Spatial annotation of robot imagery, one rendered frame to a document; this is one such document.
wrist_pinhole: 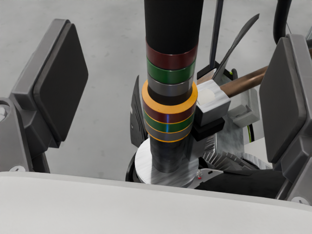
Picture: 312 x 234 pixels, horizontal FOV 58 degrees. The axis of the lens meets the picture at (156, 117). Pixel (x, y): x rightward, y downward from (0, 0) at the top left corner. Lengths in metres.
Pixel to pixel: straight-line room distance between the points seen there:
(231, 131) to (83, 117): 1.59
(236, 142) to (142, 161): 0.48
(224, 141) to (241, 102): 0.11
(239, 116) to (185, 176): 0.49
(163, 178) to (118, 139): 1.75
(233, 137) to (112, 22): 2.42
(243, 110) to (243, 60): 1.92
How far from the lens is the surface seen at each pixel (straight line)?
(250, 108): 0.76
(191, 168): 0.31
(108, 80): 2.42
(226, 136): 0.73
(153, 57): 0.18
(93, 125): 2.15
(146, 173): 0.30
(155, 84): 0.19
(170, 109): 0.20
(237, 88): 0.27
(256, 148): 0.76
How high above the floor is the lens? 1.72
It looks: 54 degrees down
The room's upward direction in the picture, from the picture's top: 1 degrees counter-clockwise
